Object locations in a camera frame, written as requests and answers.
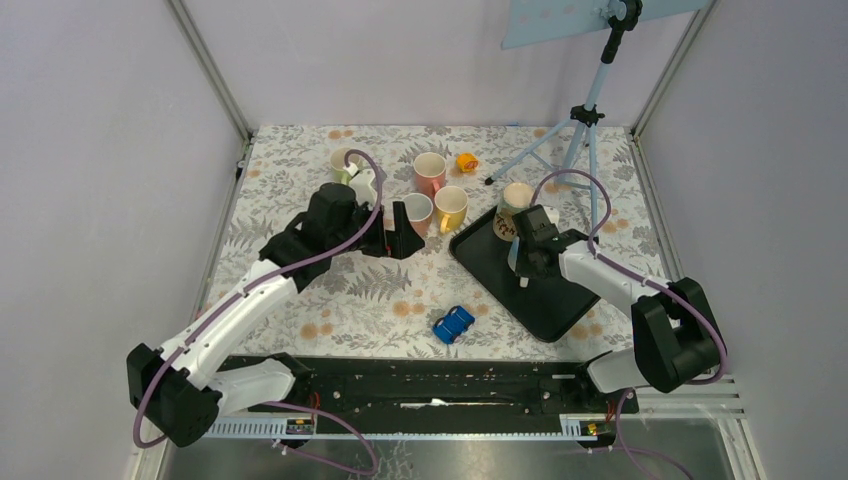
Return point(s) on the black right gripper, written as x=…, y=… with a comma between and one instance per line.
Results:
x=523, y=270

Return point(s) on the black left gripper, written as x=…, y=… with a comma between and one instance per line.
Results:
x=401, y=242

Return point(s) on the terracotta floral mug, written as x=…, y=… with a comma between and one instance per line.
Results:
x=419, y=210

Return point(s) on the yellow ceramic mug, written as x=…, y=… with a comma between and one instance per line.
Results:
x=451, y=203

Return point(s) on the pink ceramic mug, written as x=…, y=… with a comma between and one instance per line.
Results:
x=429, y=173

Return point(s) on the light green mug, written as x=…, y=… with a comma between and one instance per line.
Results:
x=339, y=161

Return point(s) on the light blue mug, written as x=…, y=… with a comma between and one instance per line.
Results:
x=512, y=258

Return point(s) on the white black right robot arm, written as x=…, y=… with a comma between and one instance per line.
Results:
x=675, y=338

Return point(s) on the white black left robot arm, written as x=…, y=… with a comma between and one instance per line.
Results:
x=179, y=386

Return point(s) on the beige patterned tall mug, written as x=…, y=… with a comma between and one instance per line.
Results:
x=515, y=198

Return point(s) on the black plastic tray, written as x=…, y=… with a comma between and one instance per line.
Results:
x=547, y=308

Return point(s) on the floral patterned table mat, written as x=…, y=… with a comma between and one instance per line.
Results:
x=381, y=307

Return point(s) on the blue toy car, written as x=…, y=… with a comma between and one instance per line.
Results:
x=454, y=323

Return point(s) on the small orange toy cup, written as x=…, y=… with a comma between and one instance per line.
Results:
x=467, y=162

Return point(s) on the light blue perforated board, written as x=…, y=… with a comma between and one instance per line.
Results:
x=536, y=21

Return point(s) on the light blue tripod stand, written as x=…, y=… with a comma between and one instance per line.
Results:
x=585, y=117

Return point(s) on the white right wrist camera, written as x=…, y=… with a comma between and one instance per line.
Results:
x=551, y=218

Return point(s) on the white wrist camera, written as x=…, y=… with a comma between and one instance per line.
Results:
x=551, y=218
x=363, y=183

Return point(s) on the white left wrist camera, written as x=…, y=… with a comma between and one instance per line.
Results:
x=363, y=183

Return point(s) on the white slotted cable duct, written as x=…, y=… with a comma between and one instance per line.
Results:
x=421, y=425

